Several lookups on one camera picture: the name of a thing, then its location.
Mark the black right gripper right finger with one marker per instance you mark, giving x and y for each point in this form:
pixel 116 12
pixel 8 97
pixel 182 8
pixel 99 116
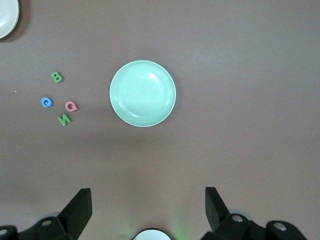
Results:
pixel 217 212

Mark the beige plate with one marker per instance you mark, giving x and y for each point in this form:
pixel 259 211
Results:
pixel 6 17

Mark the green capital letter N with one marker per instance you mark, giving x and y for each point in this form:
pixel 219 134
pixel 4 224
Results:
pixel 64 119

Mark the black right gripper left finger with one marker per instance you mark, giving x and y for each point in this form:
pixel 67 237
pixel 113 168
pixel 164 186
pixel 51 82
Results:
pixel 75 212

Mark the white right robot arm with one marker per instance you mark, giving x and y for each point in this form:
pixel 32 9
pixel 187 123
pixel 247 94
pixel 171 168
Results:
pixel 153 235

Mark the mint green plate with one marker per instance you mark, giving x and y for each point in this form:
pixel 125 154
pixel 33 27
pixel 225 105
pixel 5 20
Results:
pixel 142 93

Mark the pink capital letter Q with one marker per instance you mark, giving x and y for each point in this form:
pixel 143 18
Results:
pixel 68 106

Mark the blue capital letter G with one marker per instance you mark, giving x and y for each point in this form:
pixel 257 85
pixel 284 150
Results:
pixel 44 102

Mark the brown table mat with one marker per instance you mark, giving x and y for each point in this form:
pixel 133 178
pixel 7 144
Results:
pixel 237 100

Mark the green capital letter B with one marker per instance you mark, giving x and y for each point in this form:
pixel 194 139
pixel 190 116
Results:
pixel 56 77

